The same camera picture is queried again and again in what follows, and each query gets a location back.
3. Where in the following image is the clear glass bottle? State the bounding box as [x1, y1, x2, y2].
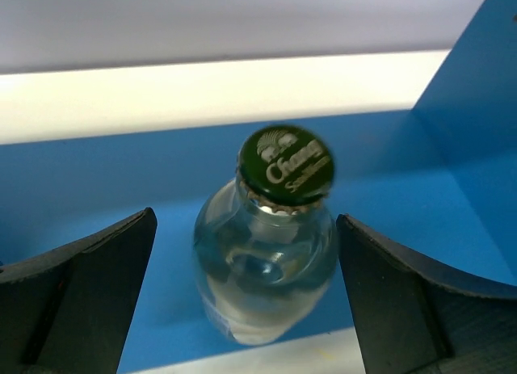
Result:
[193, 124, 338, 346]

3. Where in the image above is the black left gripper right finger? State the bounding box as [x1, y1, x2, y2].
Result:
[336, 215, 516, 373]

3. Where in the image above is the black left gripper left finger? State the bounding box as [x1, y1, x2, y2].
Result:
[1, 208, 158, 373]

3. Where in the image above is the blue and yellow shelf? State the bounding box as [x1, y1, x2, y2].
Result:
[1, 0, 516, 373]

